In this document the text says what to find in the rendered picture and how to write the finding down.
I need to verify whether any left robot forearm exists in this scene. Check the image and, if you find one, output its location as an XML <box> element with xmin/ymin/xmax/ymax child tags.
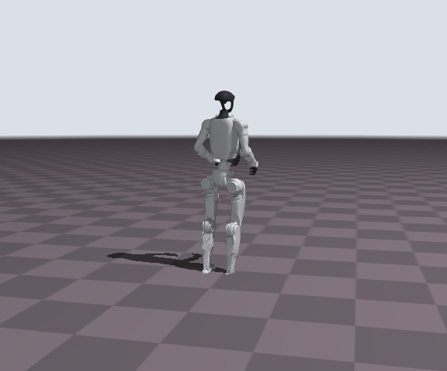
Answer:
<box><xmin>197</xmin><ymin>149</ymin><xmax>220</xmax><ymax>166</ymax></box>

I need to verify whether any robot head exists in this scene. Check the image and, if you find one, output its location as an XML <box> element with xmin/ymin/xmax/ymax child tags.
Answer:
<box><xmin>215</xmin><ymin>90</ymin><xmax>235</xmax><ymax>119</ymax></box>

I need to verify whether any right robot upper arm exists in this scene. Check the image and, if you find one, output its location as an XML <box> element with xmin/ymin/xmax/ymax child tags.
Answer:
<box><xmin>233</xmin><ymin>120</ymin><xmax>250</xmax><ymax>157</ymax></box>

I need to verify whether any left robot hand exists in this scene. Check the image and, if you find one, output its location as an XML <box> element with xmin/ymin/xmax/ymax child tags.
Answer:
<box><xmin>215</xmin><ymin>154</ymin><xmax>241</xmax><ymax>166</ymax></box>

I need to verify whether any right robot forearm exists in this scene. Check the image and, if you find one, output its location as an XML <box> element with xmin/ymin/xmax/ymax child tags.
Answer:
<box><xmin>244</xmin><ymin>147</ymin><xmax>258</xmax><ymax>168</ymax></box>

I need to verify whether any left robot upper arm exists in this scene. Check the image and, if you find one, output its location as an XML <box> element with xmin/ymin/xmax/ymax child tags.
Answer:
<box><xmin>194</xmin><ymin>119</ymin><xmax>211</xmax><ymax>154</ymax></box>

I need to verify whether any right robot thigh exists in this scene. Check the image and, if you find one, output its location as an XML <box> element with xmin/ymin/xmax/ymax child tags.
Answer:
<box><xmin>225</xmin><ymin>176</ymin><xmax>246</xmax><ymax>237</ymax></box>

